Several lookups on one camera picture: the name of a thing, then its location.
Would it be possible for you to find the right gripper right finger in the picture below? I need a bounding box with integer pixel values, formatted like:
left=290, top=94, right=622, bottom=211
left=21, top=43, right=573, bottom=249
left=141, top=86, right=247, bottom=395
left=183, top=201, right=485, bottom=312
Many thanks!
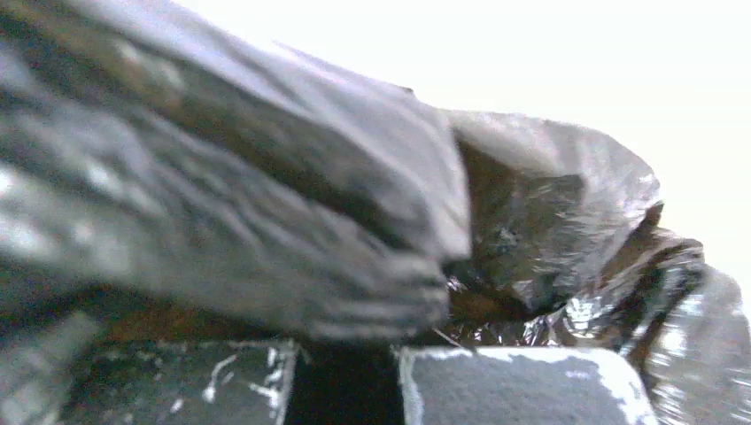
left=399, top=347, right=658, bottom=425

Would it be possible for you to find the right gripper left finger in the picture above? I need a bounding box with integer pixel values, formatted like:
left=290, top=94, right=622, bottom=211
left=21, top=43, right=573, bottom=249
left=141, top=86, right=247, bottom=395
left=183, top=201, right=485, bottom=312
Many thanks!
left=61, top=341, right=297, bottom=425

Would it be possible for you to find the black trash bag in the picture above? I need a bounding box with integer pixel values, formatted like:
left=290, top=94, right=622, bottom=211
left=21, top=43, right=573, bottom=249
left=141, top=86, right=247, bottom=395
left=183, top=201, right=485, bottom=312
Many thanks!
left=1, top=1, right=750, bottom=424

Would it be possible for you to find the white plastic trash bin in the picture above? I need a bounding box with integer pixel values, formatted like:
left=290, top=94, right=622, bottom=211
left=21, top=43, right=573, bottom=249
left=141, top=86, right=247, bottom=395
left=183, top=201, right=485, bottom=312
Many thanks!
left=188, top=1, right=750, bottom=290

